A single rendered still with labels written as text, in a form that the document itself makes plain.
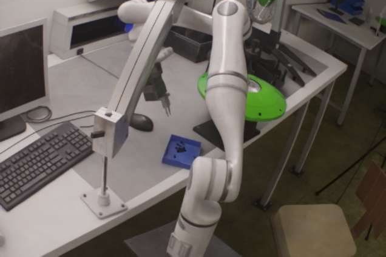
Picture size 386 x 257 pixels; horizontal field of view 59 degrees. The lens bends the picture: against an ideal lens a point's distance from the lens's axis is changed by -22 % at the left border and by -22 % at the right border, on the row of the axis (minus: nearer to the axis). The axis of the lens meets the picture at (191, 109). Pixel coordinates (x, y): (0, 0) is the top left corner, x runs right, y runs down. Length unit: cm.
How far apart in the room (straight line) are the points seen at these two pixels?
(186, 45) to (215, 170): 112
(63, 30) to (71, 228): 99
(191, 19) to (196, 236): 57
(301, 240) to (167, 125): 70
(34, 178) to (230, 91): 58
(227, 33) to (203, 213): 42
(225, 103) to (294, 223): 85
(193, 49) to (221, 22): 87
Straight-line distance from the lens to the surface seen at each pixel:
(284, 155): 237
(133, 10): 118
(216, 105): 91
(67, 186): 111
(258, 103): 133
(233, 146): 88
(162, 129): 139
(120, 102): 94
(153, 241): 109
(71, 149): 122
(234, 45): 97
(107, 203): 106
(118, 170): 119
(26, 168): 113
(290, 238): 156
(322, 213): 175
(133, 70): 95
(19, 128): 131
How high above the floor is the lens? 168
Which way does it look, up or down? 30 degrees down
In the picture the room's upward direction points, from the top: 13 degrees clockwise
